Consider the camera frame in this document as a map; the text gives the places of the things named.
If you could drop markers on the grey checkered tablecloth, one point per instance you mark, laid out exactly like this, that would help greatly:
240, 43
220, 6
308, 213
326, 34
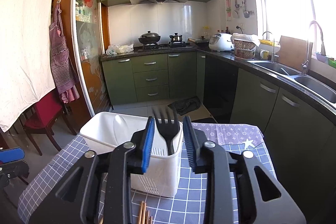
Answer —
187, 206

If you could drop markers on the white rice cooker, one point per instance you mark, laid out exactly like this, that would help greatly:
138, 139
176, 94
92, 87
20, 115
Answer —
221, 42

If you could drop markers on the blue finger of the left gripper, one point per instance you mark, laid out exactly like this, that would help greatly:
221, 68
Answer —
10, 155

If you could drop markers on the red wooden chair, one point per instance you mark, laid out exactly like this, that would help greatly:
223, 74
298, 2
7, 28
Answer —
46, 111

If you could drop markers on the black plastic fork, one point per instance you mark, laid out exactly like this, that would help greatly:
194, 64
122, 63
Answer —
167, 129

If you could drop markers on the steel kitchen faucet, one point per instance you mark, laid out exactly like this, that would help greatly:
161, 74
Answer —
311, 48

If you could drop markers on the wooden cutting board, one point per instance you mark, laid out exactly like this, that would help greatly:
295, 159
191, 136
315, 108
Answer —
292, 52

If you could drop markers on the small black pot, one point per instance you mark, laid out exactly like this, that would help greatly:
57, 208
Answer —
176, 38

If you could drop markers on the white hanging cloth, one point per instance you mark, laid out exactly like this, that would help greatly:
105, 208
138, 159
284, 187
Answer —
25, 56

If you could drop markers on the patterned covered basket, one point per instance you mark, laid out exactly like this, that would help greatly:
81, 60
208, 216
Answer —
245, 45

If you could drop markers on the green lower kitchen cabinets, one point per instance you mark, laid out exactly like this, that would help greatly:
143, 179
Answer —
298, 126

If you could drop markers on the dark floor mat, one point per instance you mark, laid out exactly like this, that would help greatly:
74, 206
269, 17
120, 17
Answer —
185, 106

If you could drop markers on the steel double sink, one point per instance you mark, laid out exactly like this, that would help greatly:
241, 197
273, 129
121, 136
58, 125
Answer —
308, 83

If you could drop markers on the black wok with lid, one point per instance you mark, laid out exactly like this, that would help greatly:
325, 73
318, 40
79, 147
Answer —
149, 38

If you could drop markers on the light wooden chopstick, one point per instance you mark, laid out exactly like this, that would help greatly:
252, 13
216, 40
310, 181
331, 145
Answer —
140, 213
143, 213

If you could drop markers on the white plastic bags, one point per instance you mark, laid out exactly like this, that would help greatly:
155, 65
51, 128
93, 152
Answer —
119, 49

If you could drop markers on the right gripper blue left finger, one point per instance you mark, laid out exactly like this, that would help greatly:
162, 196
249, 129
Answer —
143, 141

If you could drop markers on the hanging ladle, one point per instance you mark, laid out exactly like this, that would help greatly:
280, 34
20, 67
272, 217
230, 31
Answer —
245, 11

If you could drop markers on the checkered hanging apron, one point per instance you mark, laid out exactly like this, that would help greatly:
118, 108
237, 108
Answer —
62, 69

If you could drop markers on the yellow mug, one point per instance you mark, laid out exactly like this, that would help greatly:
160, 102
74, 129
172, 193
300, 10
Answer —
264, 54

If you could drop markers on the glass sliding door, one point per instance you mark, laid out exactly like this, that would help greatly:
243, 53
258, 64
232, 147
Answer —
88, 46

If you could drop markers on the black frying pan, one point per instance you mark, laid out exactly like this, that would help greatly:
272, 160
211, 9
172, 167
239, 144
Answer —
200, 42

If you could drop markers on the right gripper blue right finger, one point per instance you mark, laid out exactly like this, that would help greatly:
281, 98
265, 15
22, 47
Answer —
194, 140

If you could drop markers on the brown ridged chopstick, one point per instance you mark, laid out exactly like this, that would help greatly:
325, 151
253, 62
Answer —
147, 220

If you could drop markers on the white plastic utensil holder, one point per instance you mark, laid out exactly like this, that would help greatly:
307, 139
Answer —
107, 131

